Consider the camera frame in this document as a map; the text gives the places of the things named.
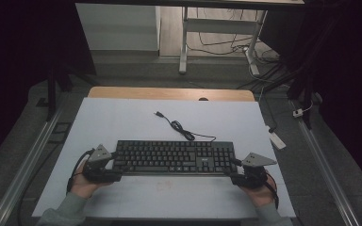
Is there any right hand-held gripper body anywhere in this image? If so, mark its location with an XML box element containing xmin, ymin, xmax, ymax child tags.
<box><xmin>240</xmin><ymin>152</ymin><xmax>278</xmax><ymax>190</ymax></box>

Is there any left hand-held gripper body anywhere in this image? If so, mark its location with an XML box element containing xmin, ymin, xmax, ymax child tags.
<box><xmin>83</xmin><ymin>144</ymin><xmax>116</xmax><ymax>184</ymax></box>

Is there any black keyboard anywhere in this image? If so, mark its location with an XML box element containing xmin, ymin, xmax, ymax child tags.
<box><xmin>112</xmin><ymin>139</ymin><xmax>239</xmax><ymax>176</ymax></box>

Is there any person's right hand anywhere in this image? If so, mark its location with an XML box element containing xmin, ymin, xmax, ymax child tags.
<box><xmin>239</xmin><ymin>170</ymin><xmax>277</xmax><ymax>208</ymax></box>

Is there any person's left hand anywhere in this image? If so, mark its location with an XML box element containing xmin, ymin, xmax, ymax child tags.
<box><xmin>70</xmin><ymin>164</ymin><xmax>112</xmax><ymax>200</ymax></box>

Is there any white power strip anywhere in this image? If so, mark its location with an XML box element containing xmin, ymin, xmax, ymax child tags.
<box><xmin>265</xmin><ymin>125</ymin><xmax>287</xmax><ymax>151</ymax></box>

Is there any black metal stand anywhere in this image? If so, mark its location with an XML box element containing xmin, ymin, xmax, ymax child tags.
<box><xmin>45</xmin><ymin>62</ymin><xmax>95</xmax><ymax>121</ymax></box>
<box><xmin>287</xmin><ymin>72</ymin><xmax>315</xmax><ymax>130</ymax></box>

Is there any dark curtain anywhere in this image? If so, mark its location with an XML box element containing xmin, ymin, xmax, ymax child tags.
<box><xmin>258</xmin><ymin>0</ymin><xmax>362</xmax><ymax>196</ymax></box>
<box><xmin>0</xmin><ymin>0</ymin><xmax>96</xmax><ymax>170</ymax></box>

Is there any white cabinet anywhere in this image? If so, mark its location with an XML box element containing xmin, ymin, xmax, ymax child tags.
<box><xmin>74</xmin><ymin>3</ymin><xmax>161</xmax><ymax>52</ymax></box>

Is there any left hand-held gripper cable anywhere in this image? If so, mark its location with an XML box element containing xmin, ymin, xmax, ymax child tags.
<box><xmin>66</xmin><ymin>148</ymin><xmax>95</xmax><ymax>194</ymax></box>

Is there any hand-held gripper cable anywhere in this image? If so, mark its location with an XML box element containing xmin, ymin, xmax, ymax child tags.
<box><xmin>265</xmin><ymin>170</ymin><xmax>280</xmax><ymax>210</ymax></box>
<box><xmin>66</xmin><ymin>148</ymin><xmax>95</xmax><ymax>194</ymax></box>

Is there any right hand-held gripper cable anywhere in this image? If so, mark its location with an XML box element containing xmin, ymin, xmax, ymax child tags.
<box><xmin>265</xmin><ymin>170</ymin><xmax>280</xmax><ymax>210</ymax></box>

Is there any black keyboard cable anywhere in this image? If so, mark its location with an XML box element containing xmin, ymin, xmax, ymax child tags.
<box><xmin>154</xmin><ymin>111</ymin><xmax>217</xmax><ymax>143</ymax></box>

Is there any aluminium rail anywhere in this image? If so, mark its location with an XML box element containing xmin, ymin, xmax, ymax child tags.
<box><xmin>0</xmin><ymin>100</ymin><xmax>67</xmax><ymax>226</ymax></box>
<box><xmin>290</xmin><ymin>100</ymin><xmax>361</xmax><ymax>226</ymax></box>

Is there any tangle of black floor cables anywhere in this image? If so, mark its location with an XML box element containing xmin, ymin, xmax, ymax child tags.
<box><xmin>187</xmin><ymin>8</ymin><xmax>284</xmax><ymax>92</ymax></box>

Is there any white desk frame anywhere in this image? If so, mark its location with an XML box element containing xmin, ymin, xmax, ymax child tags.
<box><xmin>178</xmin><ymin>6</ymin><xmax>269</xmax><ymax>76</ymax></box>

